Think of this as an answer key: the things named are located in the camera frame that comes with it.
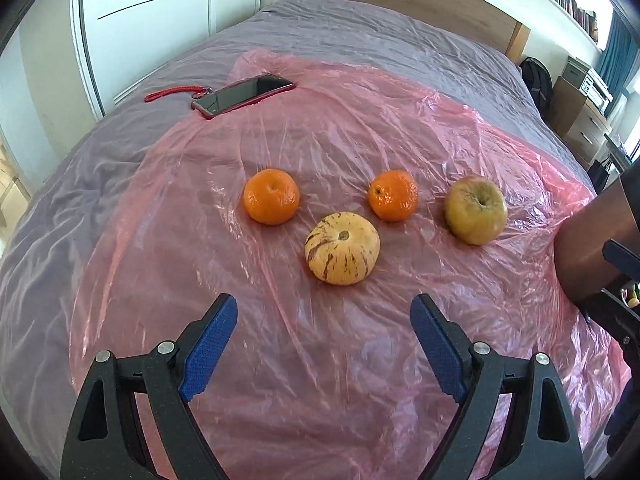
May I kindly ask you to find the yellow-green apple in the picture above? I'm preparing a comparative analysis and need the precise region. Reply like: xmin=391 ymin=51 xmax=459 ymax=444
xmin=445 ymin=175 xmax=508 ymax=246

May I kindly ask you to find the red lanyard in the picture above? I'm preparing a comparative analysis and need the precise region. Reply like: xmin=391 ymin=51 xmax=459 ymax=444
xmin=144 ymin=85 xmax=211 ymax=103

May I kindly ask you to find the grey printer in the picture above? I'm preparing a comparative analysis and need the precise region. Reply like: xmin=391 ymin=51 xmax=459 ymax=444
xmin=565 ymin=55 xmax=614 ymax=116

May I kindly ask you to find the person's right forearm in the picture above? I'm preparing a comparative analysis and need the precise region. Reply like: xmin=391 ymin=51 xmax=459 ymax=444
xmin=604 ymin=375 xmax=640 ymax=458

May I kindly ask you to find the striped pepino melon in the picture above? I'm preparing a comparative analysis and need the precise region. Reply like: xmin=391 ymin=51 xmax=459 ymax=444
xmin=304 ymin=212 xmax=381 ymax=287

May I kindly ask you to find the orange tangerine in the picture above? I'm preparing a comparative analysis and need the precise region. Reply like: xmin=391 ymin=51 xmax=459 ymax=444
xmin=367 ymin=170 xmax=419 ymax=222
xmin=243 ymin=168 xmax=301 ymax=226

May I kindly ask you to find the wooden cabinet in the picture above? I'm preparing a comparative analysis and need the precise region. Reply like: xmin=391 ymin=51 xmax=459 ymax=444
xmin=547 ymin=77 xmax=611 ymax=161

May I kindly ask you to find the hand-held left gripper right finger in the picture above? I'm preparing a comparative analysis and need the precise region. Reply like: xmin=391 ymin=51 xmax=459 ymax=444
xmin=410 ymin=294 xmax=586 ymax=480

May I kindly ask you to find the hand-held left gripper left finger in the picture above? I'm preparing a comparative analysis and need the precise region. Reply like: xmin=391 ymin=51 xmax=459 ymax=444
xmin=59 ymin=294 xmax=239 ymax=480

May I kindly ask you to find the copper and black kettle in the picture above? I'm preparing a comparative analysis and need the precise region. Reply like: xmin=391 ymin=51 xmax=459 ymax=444
xmin=554 ymin=162 xmax=640 ymax=311

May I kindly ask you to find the black backpack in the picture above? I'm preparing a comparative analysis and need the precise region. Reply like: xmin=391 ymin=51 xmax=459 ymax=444
xmin=520 ymin=57 xmax=555 ymax=118

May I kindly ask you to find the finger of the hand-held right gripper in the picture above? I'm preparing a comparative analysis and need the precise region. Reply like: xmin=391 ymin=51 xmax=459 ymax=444
xmin=584 ymin=287 xmax=640 ymax=346
xmin=602 ymin=240 xmax=640 ymax=281

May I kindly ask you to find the pink plastic sheet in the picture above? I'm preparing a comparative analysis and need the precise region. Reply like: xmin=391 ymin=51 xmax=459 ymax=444
xmin=67 ymin=47 xmax=633 ymax=480

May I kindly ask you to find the smartphone with red case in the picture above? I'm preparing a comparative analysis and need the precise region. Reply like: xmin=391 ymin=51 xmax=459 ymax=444
xmin=191 ymin=73 xmax=297 ymax=120

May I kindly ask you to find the teal curtain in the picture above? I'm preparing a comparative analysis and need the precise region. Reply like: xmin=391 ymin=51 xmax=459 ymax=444
xmin=597 ymin=7 xmax=640 ymax=93

